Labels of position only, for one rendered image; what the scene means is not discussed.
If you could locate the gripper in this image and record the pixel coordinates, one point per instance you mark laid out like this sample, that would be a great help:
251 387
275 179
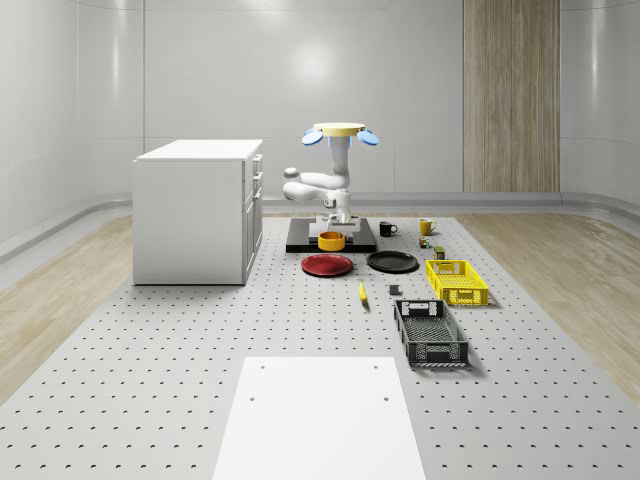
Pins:
330 222

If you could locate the yellow bowl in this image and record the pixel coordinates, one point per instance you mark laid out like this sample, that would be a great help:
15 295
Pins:
330 243

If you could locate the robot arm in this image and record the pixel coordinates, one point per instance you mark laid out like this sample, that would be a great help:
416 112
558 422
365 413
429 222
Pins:
320 182

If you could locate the black stove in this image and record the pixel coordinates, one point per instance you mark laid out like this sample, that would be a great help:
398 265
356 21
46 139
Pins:
300 235

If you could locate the red plate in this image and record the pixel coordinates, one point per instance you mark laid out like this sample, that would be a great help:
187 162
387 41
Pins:
327 265

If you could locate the black mug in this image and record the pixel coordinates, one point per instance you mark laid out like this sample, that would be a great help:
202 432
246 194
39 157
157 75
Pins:
385 229

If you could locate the black plate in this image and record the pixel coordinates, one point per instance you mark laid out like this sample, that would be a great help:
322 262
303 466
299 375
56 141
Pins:
392 261

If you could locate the banana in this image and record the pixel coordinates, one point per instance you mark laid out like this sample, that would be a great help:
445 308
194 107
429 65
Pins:
362 294

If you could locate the grey cube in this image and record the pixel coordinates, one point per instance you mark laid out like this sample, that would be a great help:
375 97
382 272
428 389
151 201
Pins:
395 289

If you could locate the yellow mug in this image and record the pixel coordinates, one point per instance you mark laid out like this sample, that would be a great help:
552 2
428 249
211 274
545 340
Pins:
426 227

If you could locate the puzzle cube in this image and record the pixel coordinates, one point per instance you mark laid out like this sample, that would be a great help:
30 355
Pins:
425 243

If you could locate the can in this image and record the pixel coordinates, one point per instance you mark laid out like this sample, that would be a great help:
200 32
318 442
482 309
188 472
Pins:
439 253

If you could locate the white cabinet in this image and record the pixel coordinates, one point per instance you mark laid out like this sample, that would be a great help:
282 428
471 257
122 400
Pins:
190 220

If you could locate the yellow basket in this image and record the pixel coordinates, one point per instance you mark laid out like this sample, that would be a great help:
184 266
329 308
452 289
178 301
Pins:
457 295

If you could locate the dark grey basket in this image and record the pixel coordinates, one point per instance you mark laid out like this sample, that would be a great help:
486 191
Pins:
435 350

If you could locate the white board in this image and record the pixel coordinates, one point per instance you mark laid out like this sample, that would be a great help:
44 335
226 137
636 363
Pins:
320 425

